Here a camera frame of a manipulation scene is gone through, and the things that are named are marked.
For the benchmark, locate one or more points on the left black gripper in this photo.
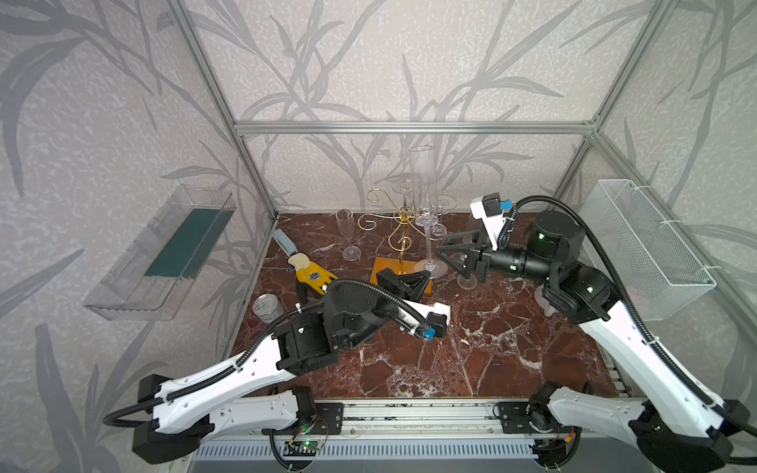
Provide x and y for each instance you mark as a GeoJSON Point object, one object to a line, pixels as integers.
{"type": "Point", "coordinates": [411, 290]}

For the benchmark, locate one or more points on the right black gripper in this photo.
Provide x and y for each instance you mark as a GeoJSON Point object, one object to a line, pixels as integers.
{"type": "Point", "coordinates": [478, 261]}

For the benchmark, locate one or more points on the clear wine glass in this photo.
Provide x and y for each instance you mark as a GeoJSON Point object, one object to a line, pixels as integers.
{"type": "Point", "coordinates": [405, 188]}
{"type": "Point", "coordinates": [445, 204]}
{"type": "Point", "coordinates": [423, 167]}
{"type": "Point", "coordinates": [346, 226]}
{"type": "Point", "coordinates": [467, 283]}

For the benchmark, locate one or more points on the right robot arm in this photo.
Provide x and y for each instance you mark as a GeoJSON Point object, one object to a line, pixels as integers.
{"type": "Point", "coordinates": [681, 425]}

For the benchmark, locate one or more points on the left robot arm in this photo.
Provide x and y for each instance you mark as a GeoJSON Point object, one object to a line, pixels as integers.
{"type": "Point", "coordinates": [173, 418]}

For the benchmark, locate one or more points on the lilac mug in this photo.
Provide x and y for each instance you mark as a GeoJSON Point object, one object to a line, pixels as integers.
{"type": "Point", "coordinates": [548, 310]}

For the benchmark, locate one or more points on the yellow black work glove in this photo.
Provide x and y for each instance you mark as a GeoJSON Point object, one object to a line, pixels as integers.
{"type": "Point", "coordinates": [310, 277]}

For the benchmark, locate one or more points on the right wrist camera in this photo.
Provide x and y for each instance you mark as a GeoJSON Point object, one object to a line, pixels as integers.
{"type": "Point", "coordinates": [496, 215]}

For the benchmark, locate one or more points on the gold wire glass rack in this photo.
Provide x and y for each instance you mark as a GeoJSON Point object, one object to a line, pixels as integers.
{"type": "Point", "coordinates": [400, 239]}

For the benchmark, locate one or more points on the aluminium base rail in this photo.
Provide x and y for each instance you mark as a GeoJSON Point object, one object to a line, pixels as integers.
{"type": "Point", "coordinates": [408, 417]}

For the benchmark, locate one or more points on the white wire basket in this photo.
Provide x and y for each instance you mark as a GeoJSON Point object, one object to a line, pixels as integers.
{"type": "Point", "coordinates": [660, 271]}

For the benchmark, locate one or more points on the clear plastic wall shelf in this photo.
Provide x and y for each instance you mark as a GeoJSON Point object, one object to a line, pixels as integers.
{"type": "Point", "coordinates": [155, 274]}

